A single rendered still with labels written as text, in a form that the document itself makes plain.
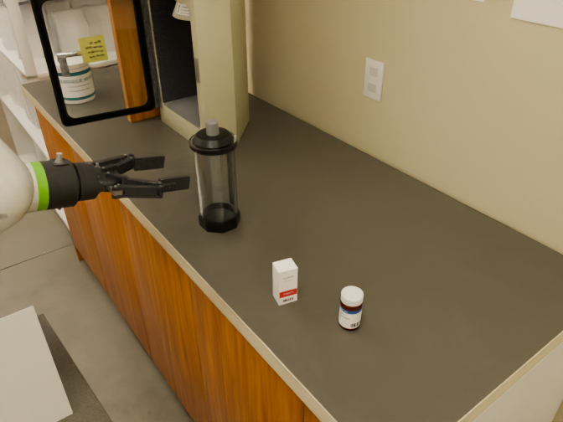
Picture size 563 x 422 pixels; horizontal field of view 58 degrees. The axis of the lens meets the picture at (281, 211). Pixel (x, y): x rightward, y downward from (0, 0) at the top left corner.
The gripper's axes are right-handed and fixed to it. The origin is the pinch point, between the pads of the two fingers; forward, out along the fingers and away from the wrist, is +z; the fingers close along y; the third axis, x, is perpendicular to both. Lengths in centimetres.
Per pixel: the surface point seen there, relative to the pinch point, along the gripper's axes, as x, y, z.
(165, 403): 109, 29, 24
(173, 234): 17.5, 1.9, 4.2
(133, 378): 111, 46, 19
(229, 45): -22, 33, 34
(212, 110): -2.6, 32.6, 31.1
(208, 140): -8.0, -2.8, 7.4
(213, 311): 30.4, -14.2, 7.1
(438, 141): -10, -20, 70
